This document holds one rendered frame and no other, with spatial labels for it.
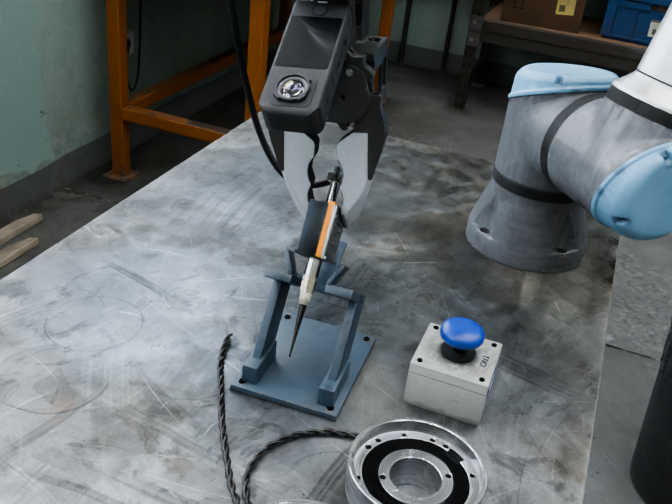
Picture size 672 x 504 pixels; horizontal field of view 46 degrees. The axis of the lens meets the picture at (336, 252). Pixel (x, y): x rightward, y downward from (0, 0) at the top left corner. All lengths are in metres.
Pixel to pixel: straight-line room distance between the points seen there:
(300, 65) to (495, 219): 0.45
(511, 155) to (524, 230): 0.09
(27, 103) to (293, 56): 2.13
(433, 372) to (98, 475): 0.29
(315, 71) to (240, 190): 0.51
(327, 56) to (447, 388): 0.31
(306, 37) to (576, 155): 0.36
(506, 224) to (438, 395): 0.31
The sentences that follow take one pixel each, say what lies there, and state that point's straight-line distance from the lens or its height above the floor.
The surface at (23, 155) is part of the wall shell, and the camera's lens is 2.72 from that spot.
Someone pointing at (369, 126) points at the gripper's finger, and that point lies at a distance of 0.63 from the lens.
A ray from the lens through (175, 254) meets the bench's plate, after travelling 0.91.
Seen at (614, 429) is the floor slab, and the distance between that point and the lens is 2.10.
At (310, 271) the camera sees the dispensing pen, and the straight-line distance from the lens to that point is 0.67.
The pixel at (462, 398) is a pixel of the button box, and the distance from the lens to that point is 0.70.
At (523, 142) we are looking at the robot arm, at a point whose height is 0.95.
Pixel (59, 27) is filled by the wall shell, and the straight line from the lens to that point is 2.75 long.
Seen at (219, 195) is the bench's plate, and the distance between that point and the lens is 1.04.
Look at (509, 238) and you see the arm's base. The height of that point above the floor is 0.83.
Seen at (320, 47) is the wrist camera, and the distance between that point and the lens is 0.59.
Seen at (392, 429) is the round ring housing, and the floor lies 0.83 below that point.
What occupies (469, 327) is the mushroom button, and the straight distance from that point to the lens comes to 0.70.
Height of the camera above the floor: 1.26
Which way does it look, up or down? 30 degrees down
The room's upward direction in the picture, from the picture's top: 7 degrees clockwise
